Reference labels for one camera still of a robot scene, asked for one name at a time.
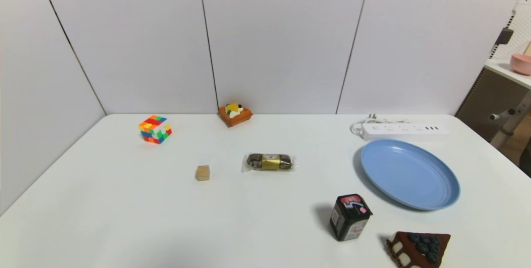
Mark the blue plastic plate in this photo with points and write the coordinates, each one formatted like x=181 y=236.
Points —
x=410 y=174

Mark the orange toy fruit cake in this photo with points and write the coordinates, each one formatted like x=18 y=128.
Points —
x=236 y=118

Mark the clear wrapped snack gold band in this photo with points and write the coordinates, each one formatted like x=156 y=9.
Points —
x=269 y=162

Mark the small wooden cube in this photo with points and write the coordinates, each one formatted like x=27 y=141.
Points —
x=203 y=173

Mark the multicoloured puzzle cube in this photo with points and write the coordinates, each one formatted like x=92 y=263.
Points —
x=154 y=129

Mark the black printed tin box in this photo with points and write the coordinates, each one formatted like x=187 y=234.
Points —
x=349 y=220

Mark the white power strip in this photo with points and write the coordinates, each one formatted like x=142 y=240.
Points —
x=404 y=131

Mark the chocolate blueberry toy cake slice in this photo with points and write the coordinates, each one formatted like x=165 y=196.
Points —
x=419 y=251

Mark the white shelf board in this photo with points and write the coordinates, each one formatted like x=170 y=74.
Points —
x=504 y=69

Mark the grey stand with knob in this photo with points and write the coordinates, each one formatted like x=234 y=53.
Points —
x=512 y=123

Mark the black pegboard holder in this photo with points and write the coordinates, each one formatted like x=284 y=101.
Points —
x=505 y=36

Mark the pink bowl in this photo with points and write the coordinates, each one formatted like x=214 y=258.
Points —
x=522 y=64

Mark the white pegboard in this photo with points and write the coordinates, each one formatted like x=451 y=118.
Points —
x=518 y=27

